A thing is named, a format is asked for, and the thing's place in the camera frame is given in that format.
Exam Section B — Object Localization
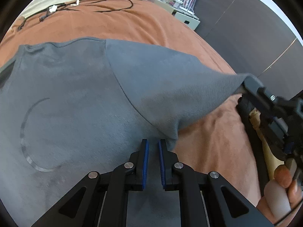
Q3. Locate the grey t-shirt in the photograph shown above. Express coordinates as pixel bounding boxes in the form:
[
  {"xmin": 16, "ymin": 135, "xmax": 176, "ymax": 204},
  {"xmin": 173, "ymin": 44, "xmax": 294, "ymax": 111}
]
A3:
[{"xmin": 1, "ymin": 37, "xmax": 246, "ymax": 226}]

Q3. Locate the person's right hand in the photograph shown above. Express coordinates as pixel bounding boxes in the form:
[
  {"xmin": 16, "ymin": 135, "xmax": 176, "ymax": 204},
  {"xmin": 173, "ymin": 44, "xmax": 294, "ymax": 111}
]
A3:
[{"xmin": 256, "ymin": 160, "xmax": 302, "ymax": 226}]

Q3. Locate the dark wardrobe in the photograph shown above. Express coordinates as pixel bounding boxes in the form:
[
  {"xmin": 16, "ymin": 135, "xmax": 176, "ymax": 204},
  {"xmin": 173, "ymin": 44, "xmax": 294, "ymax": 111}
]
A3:
[{"xmin": 194, "ymin": 0, "xmax": 302, "ymax": 98}]

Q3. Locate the orange fleece blanket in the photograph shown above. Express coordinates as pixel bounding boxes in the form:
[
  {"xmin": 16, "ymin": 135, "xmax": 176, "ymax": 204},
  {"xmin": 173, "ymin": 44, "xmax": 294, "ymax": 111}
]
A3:
[{"xmin": 1, "ymin": 0, "xmax": 261, "ymax": 204}]

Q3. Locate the white bedside cabinet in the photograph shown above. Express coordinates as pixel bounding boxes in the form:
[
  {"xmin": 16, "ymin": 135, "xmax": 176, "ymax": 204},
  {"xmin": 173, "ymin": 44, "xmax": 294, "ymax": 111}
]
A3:
[{"xmin": 155, "ymin": 0, "xmax": 200, "ymax": 30}]

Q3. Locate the black cable on bed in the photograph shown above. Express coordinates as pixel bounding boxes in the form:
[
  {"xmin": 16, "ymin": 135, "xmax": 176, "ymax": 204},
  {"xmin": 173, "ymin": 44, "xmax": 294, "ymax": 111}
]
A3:
[{"xmin": 16, "ymin": 0, "xmax": 135, "ymax": 31}]

